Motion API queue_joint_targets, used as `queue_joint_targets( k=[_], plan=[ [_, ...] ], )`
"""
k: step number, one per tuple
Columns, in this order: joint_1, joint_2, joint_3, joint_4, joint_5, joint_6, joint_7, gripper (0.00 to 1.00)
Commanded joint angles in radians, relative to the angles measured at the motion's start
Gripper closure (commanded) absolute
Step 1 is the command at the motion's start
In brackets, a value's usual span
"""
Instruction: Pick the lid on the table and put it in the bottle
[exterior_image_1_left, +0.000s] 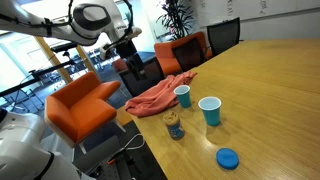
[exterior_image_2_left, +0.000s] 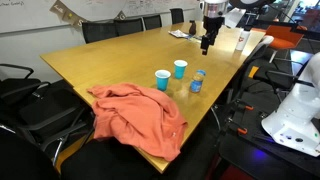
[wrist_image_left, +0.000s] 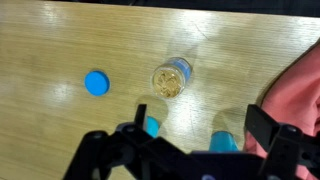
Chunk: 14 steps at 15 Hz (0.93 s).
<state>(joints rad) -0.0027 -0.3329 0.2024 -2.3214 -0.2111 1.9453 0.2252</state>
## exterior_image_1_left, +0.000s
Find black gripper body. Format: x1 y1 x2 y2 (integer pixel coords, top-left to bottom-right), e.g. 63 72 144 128
115 39 145 72

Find blue round plastic lid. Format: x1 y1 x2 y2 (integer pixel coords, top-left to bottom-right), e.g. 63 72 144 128
215 147 240 171

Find orange cloth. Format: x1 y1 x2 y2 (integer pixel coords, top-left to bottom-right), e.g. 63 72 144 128
124 69 198 119

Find orange sofa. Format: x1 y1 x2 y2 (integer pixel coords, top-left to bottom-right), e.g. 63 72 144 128
153 31 214 77

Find yellow wooden pillar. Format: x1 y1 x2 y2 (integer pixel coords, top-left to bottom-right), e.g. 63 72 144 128
75 44 98 75
34 35 74 85

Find teal plastic cup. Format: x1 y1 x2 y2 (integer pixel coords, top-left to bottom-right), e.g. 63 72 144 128
197 96 222 127
173 84 192 109

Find black mesh office chair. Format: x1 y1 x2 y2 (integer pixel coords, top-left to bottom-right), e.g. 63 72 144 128
171 41 206 73
206 17 242 58

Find green potted plant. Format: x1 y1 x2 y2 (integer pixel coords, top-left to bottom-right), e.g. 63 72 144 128
156 0 195 42

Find orange armchair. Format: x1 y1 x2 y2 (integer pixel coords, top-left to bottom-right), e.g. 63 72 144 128
44 70 127 155

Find peanut butter jar blue label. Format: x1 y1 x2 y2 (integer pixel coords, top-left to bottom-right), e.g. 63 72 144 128
162 110 186 141

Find black robot stand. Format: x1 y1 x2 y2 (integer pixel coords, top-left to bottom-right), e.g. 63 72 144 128
72 134 168 180

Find black metal stand bar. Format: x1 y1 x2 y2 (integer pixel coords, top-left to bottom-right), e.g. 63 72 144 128
0 59 78 98

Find white cable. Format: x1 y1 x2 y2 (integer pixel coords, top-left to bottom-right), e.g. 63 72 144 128
124 133 147 151

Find white wall whiteboard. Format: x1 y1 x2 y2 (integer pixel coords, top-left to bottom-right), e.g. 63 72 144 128
191 0 320 28

